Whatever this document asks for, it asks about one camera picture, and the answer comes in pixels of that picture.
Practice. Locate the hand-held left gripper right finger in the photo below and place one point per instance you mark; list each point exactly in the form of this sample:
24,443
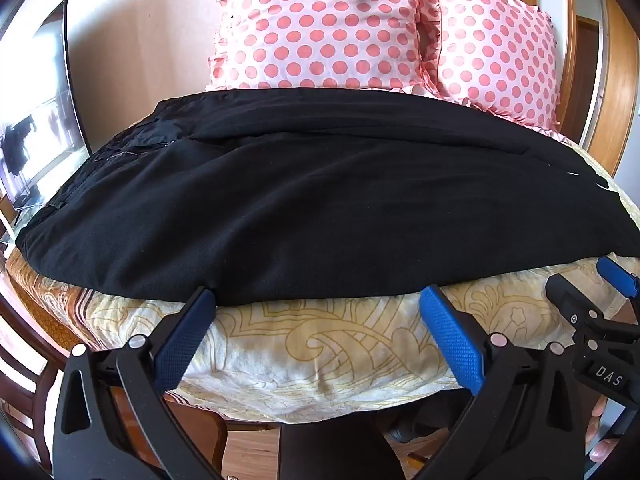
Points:
452,335

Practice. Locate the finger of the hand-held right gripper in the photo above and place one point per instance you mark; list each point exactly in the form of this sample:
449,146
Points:
622,282
582,322

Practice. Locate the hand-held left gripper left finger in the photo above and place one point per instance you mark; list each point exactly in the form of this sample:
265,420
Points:
185,332

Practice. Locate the black pants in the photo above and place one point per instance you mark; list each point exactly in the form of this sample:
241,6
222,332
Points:
310,200

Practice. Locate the person's right hand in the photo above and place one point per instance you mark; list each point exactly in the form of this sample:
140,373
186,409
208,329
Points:
602,445

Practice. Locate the yellow patterned bed quilt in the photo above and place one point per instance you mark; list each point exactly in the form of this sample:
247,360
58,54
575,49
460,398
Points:
320,355

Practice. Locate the person's legs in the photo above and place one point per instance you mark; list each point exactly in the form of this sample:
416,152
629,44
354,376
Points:
340,450

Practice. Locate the wooden chair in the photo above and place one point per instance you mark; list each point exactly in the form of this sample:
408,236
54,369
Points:
25,375

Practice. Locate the wooden door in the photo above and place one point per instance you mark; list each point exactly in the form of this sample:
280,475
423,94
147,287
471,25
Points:
620,95

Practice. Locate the wooden headboard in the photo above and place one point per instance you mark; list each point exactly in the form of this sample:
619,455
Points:
575,35

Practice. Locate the pink polka dot pillow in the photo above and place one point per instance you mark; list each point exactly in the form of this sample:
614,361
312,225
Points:
320,25
495,55

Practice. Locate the flat screen television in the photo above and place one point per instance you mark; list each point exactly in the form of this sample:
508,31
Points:
45,100

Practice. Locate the wooden bed frame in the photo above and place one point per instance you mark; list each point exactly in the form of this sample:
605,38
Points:
210,430

